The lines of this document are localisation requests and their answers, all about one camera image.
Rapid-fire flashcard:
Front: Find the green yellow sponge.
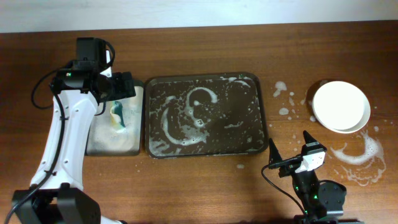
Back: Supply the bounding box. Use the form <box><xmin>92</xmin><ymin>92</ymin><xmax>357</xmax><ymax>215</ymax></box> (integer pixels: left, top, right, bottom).
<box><xmin>109</xmin><ymin>101</ymin><xmax>126</xmax><ymax>133</ymax></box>

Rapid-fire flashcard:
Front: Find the grey tray with soapy water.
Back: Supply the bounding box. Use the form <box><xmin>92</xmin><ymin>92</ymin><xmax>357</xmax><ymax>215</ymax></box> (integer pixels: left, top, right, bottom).
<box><xmin>85</xmin><ymin>80</ymin><xmax>144</xmax><ymax>156</ymax></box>

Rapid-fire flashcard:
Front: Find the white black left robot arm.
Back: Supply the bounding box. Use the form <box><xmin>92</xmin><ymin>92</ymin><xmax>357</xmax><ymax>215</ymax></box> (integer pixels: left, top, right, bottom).
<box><xmin>4</xmin><ymin>60</ymin><xmax>136</xmax><ymax>223</ymax></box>

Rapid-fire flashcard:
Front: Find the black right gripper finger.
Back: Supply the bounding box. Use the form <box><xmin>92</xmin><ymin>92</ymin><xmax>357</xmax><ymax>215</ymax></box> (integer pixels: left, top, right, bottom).
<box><xmin>269</xmin><ymin>138</ymin><xmax>282</xmax><ymax>165</ymax></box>
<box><xmin>302</xmin><ymin>131</ymin><xmax>326</xmax><ymax>151</ymax></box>

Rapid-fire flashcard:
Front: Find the white plate with red stain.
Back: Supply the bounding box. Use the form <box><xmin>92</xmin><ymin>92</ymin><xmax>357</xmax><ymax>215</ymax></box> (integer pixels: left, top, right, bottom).
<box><xmin>318</xmin><ymin>95</ymin><xmax>371</xmax><ymax>134</ymax></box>

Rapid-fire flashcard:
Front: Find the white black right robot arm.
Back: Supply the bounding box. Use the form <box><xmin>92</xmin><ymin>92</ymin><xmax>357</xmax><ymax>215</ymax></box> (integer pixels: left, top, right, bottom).
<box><xmin>261</xmin><ymin>131</ymin><xmax>360</xmax><ymax>224</ymax></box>

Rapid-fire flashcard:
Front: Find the dark brown plastic tray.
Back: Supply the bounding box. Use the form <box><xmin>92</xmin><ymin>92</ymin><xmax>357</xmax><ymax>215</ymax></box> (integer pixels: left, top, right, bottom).
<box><xmin>144</xmin><ymin>72</ymin><xmax>269</xmax><ymax>159</ymax></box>

